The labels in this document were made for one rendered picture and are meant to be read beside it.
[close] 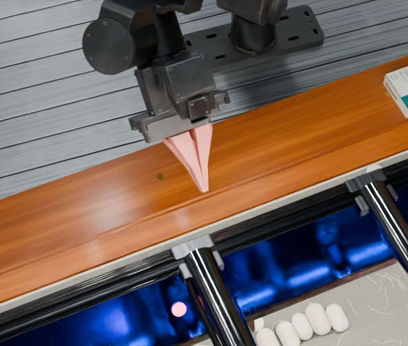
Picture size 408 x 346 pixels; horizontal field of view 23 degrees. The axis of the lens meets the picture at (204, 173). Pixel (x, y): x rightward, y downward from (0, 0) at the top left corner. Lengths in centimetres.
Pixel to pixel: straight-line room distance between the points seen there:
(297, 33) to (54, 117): 37
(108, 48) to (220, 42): 47
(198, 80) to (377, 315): 36
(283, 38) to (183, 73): 49
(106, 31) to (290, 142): 34
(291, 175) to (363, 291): 17
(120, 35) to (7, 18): 54
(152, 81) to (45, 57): 44
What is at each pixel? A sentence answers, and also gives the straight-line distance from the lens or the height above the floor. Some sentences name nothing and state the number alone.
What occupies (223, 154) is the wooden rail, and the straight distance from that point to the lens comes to 122.
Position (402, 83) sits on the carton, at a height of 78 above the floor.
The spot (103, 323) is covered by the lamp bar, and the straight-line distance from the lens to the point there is 76.
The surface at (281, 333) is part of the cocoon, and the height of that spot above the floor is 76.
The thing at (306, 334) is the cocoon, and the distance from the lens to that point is 113.
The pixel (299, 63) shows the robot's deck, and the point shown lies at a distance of 143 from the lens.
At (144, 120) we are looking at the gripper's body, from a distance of 104.
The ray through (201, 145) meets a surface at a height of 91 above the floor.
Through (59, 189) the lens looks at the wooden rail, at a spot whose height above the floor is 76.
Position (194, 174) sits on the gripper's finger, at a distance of 108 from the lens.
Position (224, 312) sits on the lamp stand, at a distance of 73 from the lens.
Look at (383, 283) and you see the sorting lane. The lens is 118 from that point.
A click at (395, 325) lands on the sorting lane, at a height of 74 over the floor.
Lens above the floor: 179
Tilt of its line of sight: 58 degrees down
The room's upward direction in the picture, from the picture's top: straight up
